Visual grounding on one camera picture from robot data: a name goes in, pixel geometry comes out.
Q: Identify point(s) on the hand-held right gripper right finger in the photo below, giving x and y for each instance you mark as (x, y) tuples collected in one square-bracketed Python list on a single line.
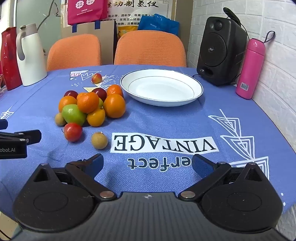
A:
[(203, 165)]

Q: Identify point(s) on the green apple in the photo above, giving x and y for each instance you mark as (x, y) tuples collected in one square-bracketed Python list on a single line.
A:
[(74, 114), (101, 102)]

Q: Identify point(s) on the dark red plum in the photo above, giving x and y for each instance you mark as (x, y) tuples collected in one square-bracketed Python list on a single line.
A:
[(100, 92), (70, 93)]

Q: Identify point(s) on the small red apple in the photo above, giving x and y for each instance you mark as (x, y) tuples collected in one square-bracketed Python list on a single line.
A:
[(73, 132)]

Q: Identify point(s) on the pink bottle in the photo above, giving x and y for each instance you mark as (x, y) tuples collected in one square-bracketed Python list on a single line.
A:
[(249, 69)]

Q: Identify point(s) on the white plate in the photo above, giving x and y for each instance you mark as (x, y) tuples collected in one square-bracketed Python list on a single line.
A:
[(161, 88)]

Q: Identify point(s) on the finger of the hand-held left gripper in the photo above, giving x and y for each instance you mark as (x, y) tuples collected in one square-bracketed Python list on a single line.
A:
[(34, 136), (3, 125)]

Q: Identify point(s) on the small red yellow peach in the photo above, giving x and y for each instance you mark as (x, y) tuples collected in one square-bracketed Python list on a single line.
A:
[(96, 78)]

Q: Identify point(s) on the wall poster with black lettering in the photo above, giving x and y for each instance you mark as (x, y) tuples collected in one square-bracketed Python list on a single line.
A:
[(134, 7)]

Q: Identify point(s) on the orange chair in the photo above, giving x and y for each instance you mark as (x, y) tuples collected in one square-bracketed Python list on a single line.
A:
[(74, 53), (150, 48)]

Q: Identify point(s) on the white thermos jug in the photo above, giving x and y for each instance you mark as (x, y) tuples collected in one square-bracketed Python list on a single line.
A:
[(32, 60)]

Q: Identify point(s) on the yellow orange citrus fruit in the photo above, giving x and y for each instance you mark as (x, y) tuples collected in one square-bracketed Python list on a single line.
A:
[(96, 117)]

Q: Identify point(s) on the blue printed tablecloth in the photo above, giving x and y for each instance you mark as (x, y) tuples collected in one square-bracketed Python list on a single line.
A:
[(173, 120)]

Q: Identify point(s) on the black speaker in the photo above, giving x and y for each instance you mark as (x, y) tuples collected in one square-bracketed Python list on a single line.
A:
[(215, 53)]

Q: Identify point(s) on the tan longan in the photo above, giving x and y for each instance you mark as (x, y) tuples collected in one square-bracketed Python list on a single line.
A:
[(60, 119), (99, 140)]

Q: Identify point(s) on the pink tote bag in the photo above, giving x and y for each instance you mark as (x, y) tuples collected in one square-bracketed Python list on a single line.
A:
[(87, 11)]

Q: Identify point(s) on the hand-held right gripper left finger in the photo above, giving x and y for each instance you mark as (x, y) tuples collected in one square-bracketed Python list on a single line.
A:
[(96, 164)]

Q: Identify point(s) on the red plastic pitcher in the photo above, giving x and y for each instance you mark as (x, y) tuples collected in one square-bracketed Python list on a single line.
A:
[(9, 58)]

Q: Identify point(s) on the yellow package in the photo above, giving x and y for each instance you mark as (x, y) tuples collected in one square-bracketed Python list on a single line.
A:
[(127, 30)]

